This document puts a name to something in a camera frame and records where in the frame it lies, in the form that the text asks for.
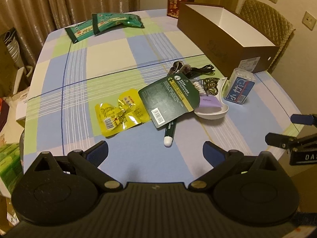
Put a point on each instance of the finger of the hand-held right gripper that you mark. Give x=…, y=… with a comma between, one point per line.
x=301, y=119
x=278, y=139

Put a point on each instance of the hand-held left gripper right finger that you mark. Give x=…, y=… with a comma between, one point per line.
x=210, y=152

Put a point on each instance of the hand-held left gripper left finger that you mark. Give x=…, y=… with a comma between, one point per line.
x=100, y=151

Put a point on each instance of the yellow snack packet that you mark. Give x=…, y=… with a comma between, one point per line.
x=135, y=104
x=107, y=119

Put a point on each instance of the white plastic spoon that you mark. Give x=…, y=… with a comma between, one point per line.
x=213, y=114

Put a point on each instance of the purple cylinder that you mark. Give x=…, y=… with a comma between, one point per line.
x=208, y=103

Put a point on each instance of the clear toothpick box blue label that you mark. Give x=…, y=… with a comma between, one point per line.
x=239, y=86

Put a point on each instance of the cotton swab bag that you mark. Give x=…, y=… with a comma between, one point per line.
x=197, y=86

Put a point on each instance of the brown striped hair clip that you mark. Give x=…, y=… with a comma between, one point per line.
x=210, y=84

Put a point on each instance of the dark green carded pen package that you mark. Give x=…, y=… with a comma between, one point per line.
x=168, y=96

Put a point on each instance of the dark purple scrunchie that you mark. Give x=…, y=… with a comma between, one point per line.
x=179, y=68

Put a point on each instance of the brown cardboard box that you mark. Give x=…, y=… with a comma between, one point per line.
x=205, y=34

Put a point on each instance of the white box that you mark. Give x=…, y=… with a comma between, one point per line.
x=22, y=104

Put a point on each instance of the green box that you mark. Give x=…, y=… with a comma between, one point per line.
x=10, y=166

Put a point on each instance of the checked tablecloth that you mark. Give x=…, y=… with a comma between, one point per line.
x=111, y=59

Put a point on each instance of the quilted tan chair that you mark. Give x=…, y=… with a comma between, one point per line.
x=267, y=17

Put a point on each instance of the green snack packet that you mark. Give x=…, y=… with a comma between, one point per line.
x=80, y=32
x=116, y=21

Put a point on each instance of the beige curtain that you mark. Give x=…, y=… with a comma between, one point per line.
x=62, y=2

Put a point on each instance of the red gift box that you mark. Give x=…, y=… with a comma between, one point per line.
x=174, y=2

